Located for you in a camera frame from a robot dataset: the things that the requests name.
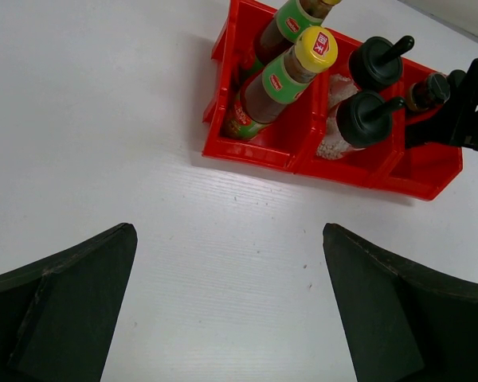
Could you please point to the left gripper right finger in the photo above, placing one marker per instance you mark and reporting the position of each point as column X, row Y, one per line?
column 403, row 321

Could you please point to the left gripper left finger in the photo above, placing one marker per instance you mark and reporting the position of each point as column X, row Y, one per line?
column 58, row 315

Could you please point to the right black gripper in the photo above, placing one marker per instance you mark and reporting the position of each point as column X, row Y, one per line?
column 455, row 124

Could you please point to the silver-lid spice jar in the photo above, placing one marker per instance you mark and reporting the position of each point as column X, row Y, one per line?
column 433, row 91

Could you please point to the black-lid spice jar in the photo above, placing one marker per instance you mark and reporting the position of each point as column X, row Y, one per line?
column 455, row 78

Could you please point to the white salt shaker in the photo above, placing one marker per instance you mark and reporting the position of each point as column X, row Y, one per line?
column 358, row 122
column 375, row 65

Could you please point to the red sauce bottle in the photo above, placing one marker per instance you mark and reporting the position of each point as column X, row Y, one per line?
column 263, row 97
column 281, row 33

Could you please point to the red three-compartment tray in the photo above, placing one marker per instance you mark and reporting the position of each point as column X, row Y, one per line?
column 291, row 143

